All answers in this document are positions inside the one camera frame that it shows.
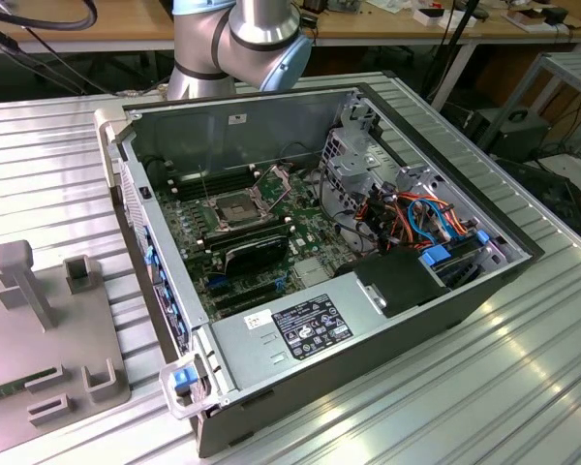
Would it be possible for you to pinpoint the black RAM slot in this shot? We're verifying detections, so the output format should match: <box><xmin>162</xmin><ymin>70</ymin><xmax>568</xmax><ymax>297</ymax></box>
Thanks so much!
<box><xmin>173</xmin><ymin>180</ymin><xmax>261</xmax><ymax>202</ymax></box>
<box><xmin>203</xmin><ymin>221</ymin><xmax>292</xmax><ymax>248</ymax></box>
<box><xmin>168</xmin><ymin>169</ymin><xmax>257</xmax><ymax>191</ymax></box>
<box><xmin>207</xmin><ymin>226</ymin><xmax>295</xmax><ymax>253</ymax></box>
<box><xmin>200</xmin><ymin>217</ymin><xmax>288</xmax><ymax>243</ymax></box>
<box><xmin>171</xmin><ymin>174</ymin><xmax>259</xmax><ymax>197</ymax></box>

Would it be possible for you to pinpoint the CPU socket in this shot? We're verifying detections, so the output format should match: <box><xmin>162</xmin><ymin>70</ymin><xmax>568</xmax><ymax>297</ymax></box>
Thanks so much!
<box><xmin>202</xmin><ymin>191</ymin><xmax>275</xmax><ymax>233</ymax></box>

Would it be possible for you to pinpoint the black expansion slot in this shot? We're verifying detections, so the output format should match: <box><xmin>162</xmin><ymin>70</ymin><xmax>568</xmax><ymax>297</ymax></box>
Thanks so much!
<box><xmin>216</xmin><ymin>293</ymin><xmax>274</xmax><ymax>313</ymax></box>
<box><xmin>211</xmin><ymin>280</ymin><xmax>276</xmax><ymax>299</ymax></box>

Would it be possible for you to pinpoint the green motherboard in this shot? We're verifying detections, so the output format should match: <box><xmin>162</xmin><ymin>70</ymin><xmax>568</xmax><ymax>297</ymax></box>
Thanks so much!
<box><xmin>147</xmin><ymin>162</ymin><xmax>364</xmax><ymax>324</ymax></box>

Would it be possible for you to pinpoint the black graphics card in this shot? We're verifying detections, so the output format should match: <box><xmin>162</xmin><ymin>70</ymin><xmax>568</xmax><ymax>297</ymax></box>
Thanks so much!
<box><xmin>221</xmin><ymin>231</ymin><xmax>292</xmax><ymax>279</ymax></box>

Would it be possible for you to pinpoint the silver chipset heatsink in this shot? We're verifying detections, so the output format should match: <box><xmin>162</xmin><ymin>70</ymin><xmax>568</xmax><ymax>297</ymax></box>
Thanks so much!
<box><xmin>292</xmin><ymin>259</ymin><xmax>331</xmax><ymax>286</ymax></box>

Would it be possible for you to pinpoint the silver metal drive cage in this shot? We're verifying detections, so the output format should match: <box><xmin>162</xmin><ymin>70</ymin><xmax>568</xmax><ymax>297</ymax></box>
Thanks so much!
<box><xmin>321</xmin><ymin>91</ymin><xmax>403</xmax><ymax>219</ymax></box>

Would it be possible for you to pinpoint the black plastic shroud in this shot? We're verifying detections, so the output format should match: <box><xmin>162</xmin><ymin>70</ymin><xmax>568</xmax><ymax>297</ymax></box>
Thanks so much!
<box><xmin>333</xmin><ymin>251</ymin><xmax>451</xmax><ymax>320</ymax></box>

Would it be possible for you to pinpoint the silver power supply unit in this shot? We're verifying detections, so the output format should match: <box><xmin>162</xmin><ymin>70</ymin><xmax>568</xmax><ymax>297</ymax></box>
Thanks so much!
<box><xmin>193</xmin><ymin>273</ymin><xmax>386</xmax><ymax>393</ymax></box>

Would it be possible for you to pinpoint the blue disk carrier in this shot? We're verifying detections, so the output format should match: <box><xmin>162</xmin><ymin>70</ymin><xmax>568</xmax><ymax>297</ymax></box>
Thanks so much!
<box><xmin>418</xmin><ymin>245</ymin><xmax>455</xmax><ymax>268</ymax></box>

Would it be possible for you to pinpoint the black grey PC case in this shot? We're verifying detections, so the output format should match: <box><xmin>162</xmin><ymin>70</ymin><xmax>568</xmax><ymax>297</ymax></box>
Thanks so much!
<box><xmin>92</xmin><ymin>81</ymin><xmax>546</xmax><ymax>459</ymax></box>

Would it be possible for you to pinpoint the blue case release latch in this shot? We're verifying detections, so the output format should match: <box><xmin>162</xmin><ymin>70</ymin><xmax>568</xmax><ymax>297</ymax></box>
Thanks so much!
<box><xmin>172</xmin><ymin>368</ymin><xmax>196</xmax><ymax>396</ymax></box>

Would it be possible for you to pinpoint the wooden desk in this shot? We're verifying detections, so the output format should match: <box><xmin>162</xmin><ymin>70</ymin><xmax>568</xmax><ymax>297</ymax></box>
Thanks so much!
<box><xmin>294</xmin><ymin>0</ymin><xmax>581</xmax><ymax>101</ymax></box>
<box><xmin>0</xmin><ymin>0</ymin><xmax>176</xmax><ymax>55</ymax></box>

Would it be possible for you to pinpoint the black equipment case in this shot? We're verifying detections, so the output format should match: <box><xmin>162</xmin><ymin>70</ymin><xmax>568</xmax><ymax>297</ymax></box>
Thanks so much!
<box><xmin>472</xmin><ymin>107</ymin><xmax>552</xmax><ymax>164</ymax></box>

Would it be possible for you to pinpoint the white box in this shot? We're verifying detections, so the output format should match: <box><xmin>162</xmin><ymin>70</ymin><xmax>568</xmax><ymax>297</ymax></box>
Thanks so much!
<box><xmin>413</xmin><ymin>7</ymin><xmax>479</xmax><ymax>28</ymax></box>

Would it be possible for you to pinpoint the grey parts rack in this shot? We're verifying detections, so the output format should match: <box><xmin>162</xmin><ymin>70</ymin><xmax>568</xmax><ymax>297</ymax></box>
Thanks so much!
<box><xmin>0</xmin><ymin>239</ymin><xmax>133</xmax><ymax>427</ymax></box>

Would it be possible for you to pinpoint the green RAM stick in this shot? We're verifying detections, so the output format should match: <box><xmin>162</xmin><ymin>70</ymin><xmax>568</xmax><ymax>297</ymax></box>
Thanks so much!
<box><xmin>0</xmin><ymin>375</ymin><xmax>35</xmax><ymax>406</ymax></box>

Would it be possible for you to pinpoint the metal socket cover frame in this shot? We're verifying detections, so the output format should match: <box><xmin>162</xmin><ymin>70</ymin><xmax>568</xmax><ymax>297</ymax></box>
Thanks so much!
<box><xmin>251</xmin><ymin>163</ymin><xmax>295</xmax><ymax>207</ymax></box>

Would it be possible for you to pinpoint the orange wire bundle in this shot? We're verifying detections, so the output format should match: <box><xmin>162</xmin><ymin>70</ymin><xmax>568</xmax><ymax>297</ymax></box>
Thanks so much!
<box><xmin>360</xmin><ymin>191</ymin><xmax>469</xmax><ymax>243</ymax></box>

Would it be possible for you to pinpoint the blue data cable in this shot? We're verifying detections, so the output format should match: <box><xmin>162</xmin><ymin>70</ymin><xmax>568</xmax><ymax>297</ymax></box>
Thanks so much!
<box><xmin>406</xmin><ymin>195</ymin><xmax>455</xmax><ymax>242</ymax></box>

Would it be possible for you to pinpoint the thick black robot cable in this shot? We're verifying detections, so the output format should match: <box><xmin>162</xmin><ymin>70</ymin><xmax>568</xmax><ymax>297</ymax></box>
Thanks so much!
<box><xmin>0</xmin><ymin>0</ymin><xmax>99</xmax><ymax>31</ymax></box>

